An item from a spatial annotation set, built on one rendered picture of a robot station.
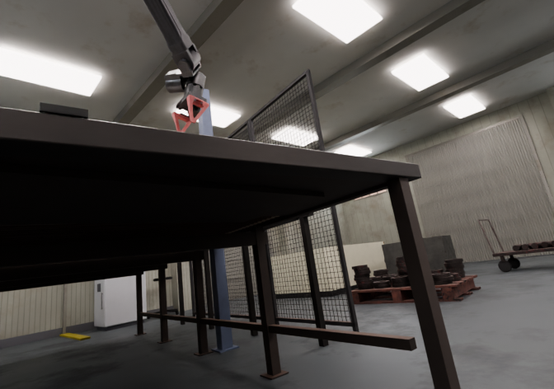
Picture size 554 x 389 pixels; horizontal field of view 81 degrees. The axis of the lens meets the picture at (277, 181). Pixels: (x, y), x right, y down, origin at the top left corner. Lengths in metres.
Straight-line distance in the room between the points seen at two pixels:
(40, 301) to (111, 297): 1.17
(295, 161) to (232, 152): 0.20
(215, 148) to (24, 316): 6.07
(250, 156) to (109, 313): 5.39
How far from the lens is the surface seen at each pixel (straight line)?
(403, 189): 1.31
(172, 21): 1.09
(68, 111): 0.73
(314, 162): 0.96
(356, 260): 6.33
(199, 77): 1.14
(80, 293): 6.82
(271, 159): 0.86
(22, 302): 6.68
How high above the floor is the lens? 0.59
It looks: 15 degrees up
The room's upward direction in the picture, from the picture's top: 8 degrees counter-clockwise
